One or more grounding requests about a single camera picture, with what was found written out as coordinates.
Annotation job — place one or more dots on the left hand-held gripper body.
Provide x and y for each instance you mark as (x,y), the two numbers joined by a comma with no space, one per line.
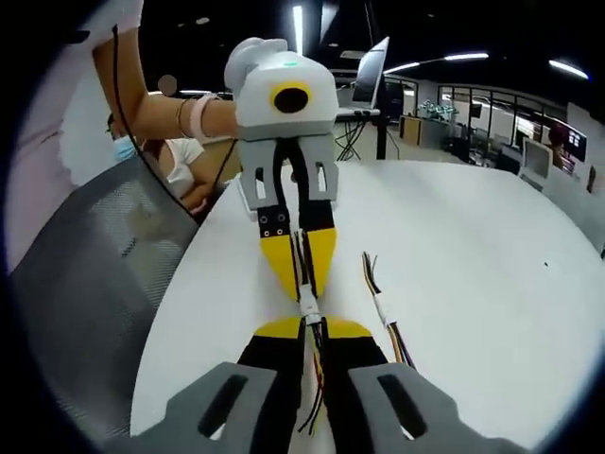
(283,99)

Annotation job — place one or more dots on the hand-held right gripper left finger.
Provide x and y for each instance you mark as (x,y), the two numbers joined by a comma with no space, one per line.
(227,402)

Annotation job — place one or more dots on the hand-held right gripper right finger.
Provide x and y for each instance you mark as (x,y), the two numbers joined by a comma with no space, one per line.
(402,406)

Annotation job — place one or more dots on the black-legged desk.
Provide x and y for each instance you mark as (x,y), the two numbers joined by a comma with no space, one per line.
(359,112)

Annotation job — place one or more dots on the pink wristband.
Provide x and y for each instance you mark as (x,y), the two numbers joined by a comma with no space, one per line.
(203,118)

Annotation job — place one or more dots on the silver laptop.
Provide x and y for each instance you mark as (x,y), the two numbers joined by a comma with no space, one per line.
(371,75)

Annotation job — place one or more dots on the grey mesh office chair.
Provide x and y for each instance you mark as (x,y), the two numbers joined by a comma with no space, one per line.
(94,284)

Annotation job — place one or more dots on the white monitor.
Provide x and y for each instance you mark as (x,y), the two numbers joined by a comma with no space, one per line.
(536,158)

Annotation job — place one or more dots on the person's light shirt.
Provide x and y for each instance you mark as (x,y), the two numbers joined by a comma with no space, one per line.
(38,165)

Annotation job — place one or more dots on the dark monitor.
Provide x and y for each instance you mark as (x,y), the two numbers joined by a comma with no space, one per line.
(577,144)

